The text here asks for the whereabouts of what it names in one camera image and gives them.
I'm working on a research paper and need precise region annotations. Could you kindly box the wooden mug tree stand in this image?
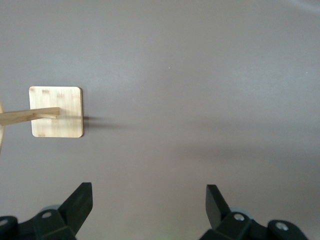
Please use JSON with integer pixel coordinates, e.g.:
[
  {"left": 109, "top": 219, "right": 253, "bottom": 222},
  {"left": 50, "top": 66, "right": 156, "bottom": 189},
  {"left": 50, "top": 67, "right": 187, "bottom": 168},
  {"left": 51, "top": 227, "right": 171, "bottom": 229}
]
[{"left": 0, "top": 86, "right": 84, "bottom": 156}]

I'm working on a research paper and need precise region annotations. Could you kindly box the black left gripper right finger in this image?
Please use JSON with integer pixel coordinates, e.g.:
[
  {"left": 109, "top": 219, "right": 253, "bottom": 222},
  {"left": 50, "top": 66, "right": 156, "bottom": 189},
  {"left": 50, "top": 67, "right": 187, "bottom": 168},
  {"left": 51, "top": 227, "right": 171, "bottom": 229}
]
[{"left": 201, "top": 184, "right": 308, "bottom": 240}]

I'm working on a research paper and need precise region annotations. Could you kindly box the brown table cover mat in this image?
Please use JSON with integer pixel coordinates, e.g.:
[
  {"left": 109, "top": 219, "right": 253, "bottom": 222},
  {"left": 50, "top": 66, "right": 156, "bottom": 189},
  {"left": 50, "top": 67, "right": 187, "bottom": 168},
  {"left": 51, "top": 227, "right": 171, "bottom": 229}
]
[{"left": 0, "top": 0, "right": 320, "bottom": 240}]

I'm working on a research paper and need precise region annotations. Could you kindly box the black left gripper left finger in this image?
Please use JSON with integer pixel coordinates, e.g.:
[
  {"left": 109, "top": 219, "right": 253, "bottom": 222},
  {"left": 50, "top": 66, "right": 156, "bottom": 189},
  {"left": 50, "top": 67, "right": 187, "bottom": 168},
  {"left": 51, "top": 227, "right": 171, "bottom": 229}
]
[{"left": 0, "top": 182, "right": 94, "bottom": 240}]

